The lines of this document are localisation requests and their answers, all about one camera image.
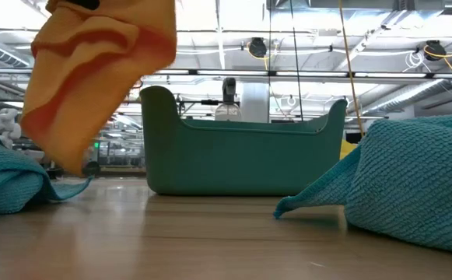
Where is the long ceiling light strip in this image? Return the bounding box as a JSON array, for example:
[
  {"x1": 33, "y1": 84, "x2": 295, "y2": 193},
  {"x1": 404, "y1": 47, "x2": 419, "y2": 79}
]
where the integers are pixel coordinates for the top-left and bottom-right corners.
[{"x1": 0, "y1": 66, "x2": 452, "y2": 81}]

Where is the black ceiling cable reel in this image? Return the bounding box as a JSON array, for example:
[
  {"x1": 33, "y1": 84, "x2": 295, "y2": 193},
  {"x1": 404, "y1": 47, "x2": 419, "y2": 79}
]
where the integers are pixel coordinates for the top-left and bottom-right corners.
[
  {"x1": 422, "y1": 39, "x2": 447, "y2": 62},
  {"x1": 247, "y1": 37, "x2": 268, "y2": 60}
]

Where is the yellow hanging cable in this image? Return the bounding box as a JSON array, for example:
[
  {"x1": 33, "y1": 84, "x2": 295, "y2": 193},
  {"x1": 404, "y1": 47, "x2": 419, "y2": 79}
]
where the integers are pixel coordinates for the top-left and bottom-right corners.
[{"x1": 337, "y1": 0, "x2": 366, "y2": 138}]

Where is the clear spray bottle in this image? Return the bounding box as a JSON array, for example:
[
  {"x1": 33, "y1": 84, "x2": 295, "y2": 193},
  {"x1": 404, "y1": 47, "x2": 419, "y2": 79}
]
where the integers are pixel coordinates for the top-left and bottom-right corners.
[{"x1": 214, "y1": 77, "x2": 243, "y2": 122}]

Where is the orange microfiber towel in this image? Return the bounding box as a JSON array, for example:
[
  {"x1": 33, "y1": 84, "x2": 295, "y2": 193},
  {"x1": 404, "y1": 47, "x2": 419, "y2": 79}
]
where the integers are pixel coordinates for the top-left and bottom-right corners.
[{"x1": 19, "y1": 0, "x2": 179, "y2": 177}]

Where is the blue microfiber towel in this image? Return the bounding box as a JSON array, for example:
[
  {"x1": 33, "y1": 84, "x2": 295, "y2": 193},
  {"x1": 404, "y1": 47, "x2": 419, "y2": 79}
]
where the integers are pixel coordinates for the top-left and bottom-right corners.
[
  {"x1": 0, "y1": 118, "x2": 93, "y2": 218},
  {"x1": 274, "y1": 114, "x2": 452, "y2": 257}
]

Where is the teal plastic basket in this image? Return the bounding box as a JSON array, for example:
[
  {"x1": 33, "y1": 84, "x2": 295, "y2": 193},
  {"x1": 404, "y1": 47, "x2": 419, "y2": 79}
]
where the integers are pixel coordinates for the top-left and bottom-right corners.
[{"x1": 138, "y1": 85, "x2": 349, "y2": 197}]

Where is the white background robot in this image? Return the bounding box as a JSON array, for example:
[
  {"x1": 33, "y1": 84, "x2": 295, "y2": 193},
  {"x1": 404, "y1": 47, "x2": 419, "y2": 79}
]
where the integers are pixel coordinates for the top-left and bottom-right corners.
[{"x1": 0, "y1": 107, "x2": 23, "y2": 151}]

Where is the black hanging cable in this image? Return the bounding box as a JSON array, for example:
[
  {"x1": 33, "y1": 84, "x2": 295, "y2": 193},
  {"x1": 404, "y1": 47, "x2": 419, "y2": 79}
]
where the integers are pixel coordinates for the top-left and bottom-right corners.
[{"x1": 289, "y1": 0, "x2": 305, "y2": 122}]

